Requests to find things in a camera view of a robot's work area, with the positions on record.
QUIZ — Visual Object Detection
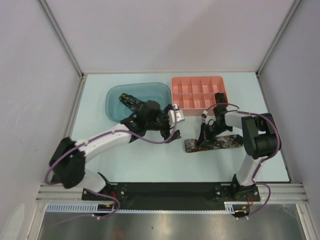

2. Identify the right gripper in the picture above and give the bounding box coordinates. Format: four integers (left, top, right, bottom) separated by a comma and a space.
195, 122, 232, 149

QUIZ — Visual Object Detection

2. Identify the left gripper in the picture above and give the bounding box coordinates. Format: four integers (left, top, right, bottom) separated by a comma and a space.
145, 105, 181, 143

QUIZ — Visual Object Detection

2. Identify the orange floral tie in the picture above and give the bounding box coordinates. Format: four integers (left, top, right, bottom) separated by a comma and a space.
184, 134, 244, 153

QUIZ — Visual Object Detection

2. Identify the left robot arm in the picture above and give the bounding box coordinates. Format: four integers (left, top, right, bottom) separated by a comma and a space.
44, 100, 185, 200

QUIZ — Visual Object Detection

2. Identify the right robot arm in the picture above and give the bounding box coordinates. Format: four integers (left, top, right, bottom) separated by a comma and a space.
196, 103, 281, 201

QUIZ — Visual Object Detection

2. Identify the rolled dark tie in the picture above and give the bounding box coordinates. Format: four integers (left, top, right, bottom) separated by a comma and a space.
214, 92, 228, 104

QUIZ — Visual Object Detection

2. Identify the navy yellow patterned tie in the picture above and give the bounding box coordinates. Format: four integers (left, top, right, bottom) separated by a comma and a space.
118, 93, 145, 112

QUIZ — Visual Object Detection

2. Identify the pink compartment organizer tray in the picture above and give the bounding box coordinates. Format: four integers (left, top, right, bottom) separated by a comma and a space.
171, 75, 228, 117

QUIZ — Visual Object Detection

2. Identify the teal plastic bin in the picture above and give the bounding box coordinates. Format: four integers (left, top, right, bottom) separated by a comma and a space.
105, 82, 172, 123

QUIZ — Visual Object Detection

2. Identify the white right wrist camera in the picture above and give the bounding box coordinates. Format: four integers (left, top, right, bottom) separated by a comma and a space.
201, 109, 212, 124

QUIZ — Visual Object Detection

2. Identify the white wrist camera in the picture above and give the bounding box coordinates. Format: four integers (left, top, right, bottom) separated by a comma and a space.
201, 109, 212, 124
167, 104, 185, 128

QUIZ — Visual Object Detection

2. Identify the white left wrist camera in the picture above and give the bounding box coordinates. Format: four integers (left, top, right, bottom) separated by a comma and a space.
167, 104, 185, 128

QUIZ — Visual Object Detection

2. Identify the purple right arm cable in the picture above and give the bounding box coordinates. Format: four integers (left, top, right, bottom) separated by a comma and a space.
204, 102, 280, 221

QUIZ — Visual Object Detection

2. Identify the aluminium frame rail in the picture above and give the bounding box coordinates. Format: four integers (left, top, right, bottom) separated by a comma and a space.
35, 183, 309, 204

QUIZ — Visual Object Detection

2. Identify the white cable duct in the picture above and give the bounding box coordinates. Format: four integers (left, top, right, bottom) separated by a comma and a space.
46, 202, 249, 214

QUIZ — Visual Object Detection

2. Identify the right corner aluminium post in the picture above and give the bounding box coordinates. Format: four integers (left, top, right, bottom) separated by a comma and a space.
257, 0, 305, 75

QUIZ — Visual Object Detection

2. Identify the corner aluminium post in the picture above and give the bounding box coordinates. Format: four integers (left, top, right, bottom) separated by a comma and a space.
257, 0, 305, 75
37, 0, 85, 80

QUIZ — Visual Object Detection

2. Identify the left corner aluminium post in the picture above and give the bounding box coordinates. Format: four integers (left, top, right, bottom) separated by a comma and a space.
37, 0, 85, 80

